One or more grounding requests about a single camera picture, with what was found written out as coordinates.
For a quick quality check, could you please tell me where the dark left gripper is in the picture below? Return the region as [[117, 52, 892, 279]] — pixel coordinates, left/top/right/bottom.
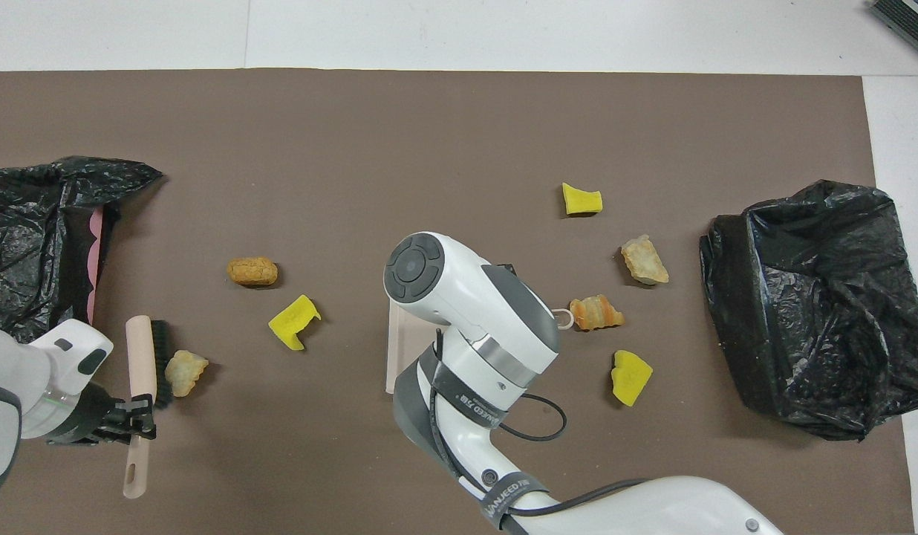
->
[[47, 383, 157, 447]]

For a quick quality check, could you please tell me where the beige brush with black bristles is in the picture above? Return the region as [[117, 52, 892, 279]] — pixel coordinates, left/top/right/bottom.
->
[[123, 316, 172, 500]]

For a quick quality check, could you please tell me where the pale crinkled foam piece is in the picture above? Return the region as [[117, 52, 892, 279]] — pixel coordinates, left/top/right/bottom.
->
[[166, 350, 209, 398]]

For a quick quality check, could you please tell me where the orange striped foam piece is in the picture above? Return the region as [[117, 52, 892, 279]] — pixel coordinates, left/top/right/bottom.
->
[[569, 294, 625, 331]]

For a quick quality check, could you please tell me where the beige plastic dustpan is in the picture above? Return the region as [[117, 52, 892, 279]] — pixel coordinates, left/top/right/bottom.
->
[[385, 301, 576, 395]]

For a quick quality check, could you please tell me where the yellow sponge piece green backing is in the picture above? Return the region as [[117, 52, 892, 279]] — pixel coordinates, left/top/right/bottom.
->
[[268, 294, 322, 351]]

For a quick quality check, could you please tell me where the brown bread roll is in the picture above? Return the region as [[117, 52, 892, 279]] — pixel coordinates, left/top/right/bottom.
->
[[227, 256, 279, 288]]

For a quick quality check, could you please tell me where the pink bin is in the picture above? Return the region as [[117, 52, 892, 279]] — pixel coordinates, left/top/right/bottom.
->
[[88, 207, 108, 326]]

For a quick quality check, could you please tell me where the black trash bag on pink bin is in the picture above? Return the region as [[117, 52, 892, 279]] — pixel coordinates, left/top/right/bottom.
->
[[0, 156, 163, 346]]

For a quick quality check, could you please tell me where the black trash bag bin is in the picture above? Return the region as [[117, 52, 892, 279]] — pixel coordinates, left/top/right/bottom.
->
[[699, 180, 918, 441]]

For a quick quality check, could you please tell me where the small yellow sponge piece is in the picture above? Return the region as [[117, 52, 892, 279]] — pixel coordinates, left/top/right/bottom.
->
[[562, 182, 603, 217]]

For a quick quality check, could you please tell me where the pale beige foam chunk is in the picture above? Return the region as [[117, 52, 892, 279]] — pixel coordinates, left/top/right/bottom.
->
[[620, 234, 670, 286]]

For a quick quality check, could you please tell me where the brown paper table mat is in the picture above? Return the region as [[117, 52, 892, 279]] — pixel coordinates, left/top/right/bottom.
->
[[0, 69, 917, 535]]

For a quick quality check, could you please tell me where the dark ribbed device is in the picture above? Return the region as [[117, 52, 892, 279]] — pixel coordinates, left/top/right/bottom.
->
[[870, 0, 918, 64]]

